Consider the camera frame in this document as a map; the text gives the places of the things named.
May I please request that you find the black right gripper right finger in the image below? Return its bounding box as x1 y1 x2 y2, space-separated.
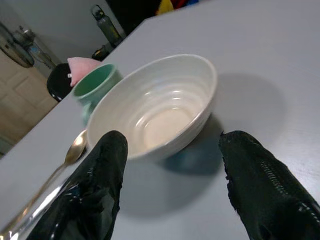
218 130 320 240

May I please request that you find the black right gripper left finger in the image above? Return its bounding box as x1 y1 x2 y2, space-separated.
26 130 128 240

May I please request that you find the gold metal spoon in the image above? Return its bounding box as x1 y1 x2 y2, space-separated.
0 128 88 235

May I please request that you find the white ribbed ceramic bowl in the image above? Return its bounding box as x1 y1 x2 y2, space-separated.
85 53 218 160

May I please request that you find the mint green ceramic mug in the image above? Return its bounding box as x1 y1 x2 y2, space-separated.
72 63 123 126

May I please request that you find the beige panelled door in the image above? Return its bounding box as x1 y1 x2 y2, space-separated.
0 47 59 156

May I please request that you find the pink cloth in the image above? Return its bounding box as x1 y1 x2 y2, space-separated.
66 57 103 87

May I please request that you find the grey standing fan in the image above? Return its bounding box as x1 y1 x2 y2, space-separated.
0 23 36 68

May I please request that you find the dark grey water bottle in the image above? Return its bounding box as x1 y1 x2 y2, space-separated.
90 4 124 48

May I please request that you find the colourful red yellow blue object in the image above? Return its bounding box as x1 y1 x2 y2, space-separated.
155 0 216 16

